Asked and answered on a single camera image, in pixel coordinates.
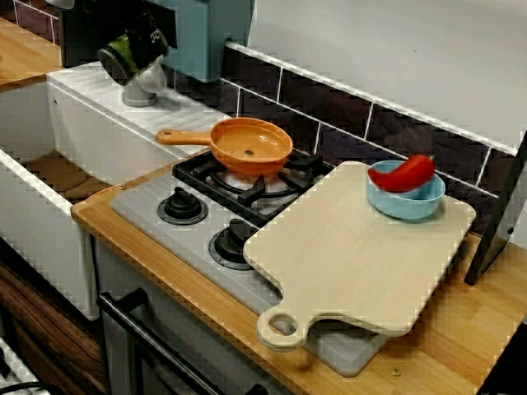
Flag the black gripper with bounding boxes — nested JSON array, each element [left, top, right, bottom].
[[123, 10, 170, 77]]

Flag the green tin can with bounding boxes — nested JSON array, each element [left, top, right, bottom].
[[97, 35, 143, 87]]

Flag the orange toy frying pan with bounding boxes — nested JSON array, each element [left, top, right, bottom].
[[156, 118, 294, 176]]

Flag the grey toy faucet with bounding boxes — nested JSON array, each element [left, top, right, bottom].
[[121, 55, 168, 108]]

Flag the white sink basin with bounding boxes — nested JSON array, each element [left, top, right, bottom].
[[0, 58, 231, 322]]

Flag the black burner grate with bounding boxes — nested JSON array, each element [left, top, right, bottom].
[[171, 147, 335, 230]]

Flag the grey stove top plate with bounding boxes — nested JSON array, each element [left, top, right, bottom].
[[110, 170, 390, 379]]

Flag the black stove knob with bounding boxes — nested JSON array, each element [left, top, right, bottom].
[[208, 218, 260, 272], [156, 187, 210, 226]]

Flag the bamboo kitchen counter top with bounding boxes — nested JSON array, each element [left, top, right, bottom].
[[70, 162, 501, 395]]

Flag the pale wooden cutting board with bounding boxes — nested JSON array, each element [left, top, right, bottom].
[[242, 160, 478, 354]]

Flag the red chili pepper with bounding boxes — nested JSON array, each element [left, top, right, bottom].
[[367, 154, 436, 194]]

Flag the light blue bowl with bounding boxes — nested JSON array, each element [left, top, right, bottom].
[[366, 160, 447, 224]]

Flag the black vertical post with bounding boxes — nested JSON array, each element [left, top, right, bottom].
[[61, 7, 109, 67], [464, 131, 527, 286]]

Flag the black oven door handle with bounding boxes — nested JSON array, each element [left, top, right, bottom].
[[96, 287, 268, 395]]

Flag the black cable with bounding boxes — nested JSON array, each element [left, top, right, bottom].
[[0, 380, 63, 395]]

